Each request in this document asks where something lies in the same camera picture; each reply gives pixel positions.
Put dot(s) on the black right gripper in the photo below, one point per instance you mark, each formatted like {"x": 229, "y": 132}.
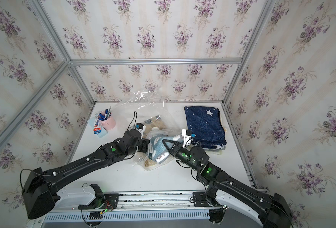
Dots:
{"x": 178, "y": 149}

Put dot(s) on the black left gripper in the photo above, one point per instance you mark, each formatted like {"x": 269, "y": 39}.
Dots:
{"x": 145, "y": 143}

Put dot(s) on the teal bear pattern blanket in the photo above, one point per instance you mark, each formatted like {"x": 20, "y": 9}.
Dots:
{"x": 157, "y": 151}

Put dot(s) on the clear plastic vacuum bag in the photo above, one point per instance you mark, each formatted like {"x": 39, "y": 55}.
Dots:
{"x": 148, "y": 107}

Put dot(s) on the navy blue star blanket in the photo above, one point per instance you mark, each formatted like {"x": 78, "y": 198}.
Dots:
{"x": 205, "y": 124}

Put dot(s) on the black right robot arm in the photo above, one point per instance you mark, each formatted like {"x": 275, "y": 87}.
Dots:
{"x": 224, "y": 192}

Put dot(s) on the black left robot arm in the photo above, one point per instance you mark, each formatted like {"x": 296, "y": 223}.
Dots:
{"x": 40, "y": 189}

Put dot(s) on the beige flower pattern blanket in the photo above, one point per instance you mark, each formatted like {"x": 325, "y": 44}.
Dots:
{"x": 154, "y": 126}

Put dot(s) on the pink pen cup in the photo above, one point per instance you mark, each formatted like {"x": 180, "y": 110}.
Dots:
{"x": 108, "y": 124}

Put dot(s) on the blue pens in cup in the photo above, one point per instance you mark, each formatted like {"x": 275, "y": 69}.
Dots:
{"x": 104, "y": 115}

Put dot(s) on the light blue box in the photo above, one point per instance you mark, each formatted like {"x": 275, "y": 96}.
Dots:
{"x": 95, "y": 125}

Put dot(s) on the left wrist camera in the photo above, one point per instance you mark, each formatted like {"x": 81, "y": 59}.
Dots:
{"x": 140, "y": 127}

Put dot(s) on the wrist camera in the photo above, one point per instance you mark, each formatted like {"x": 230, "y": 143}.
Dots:
{"x": 140, "y": 127}
{"x": 187, "y": 135}

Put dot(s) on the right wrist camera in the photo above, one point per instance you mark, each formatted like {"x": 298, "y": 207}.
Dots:
{"x": 187, "y": 135}

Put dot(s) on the aluminium mounting rail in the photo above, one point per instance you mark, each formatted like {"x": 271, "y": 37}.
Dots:
{"x": 71, "y": 197}

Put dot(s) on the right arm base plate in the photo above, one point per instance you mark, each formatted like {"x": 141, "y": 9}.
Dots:
{"x": 204, "y": 199}

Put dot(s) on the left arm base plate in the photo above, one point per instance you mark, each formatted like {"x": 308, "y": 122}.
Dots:
{"x": 108, "y": 201}

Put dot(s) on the aluminium frame crossbar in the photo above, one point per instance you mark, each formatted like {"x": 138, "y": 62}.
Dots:
{"x": 176, "y": 61}

